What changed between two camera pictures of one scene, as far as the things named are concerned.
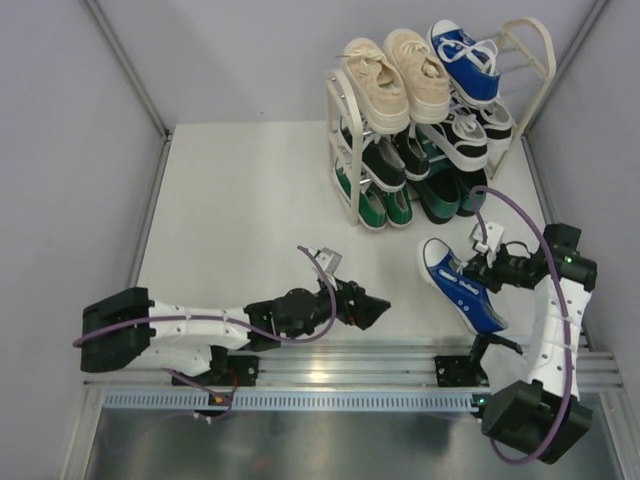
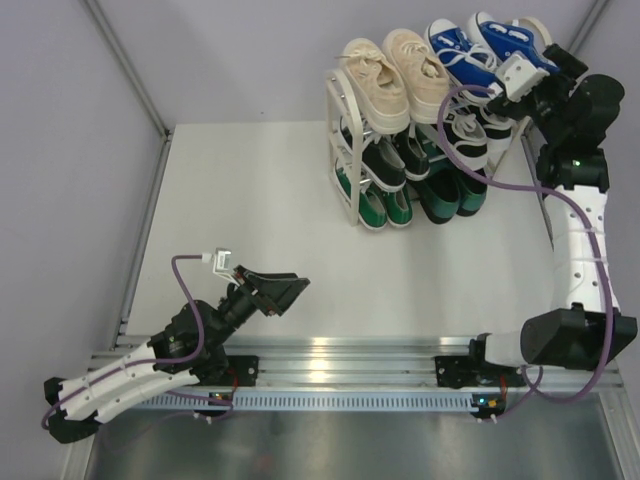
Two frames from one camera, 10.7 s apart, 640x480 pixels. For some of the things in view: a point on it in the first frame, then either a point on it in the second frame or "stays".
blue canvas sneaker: (471, 303) -> (505, 40)
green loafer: (466, 181) stays
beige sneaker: (424, 76) stays
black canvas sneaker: (414, 153) stays
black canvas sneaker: (382, 165) stays
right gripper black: (481, 268) -> (569, 69)
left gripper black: (368, 309) -> (276, 292)
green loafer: (440, 194) stays
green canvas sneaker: (372, 209) stays
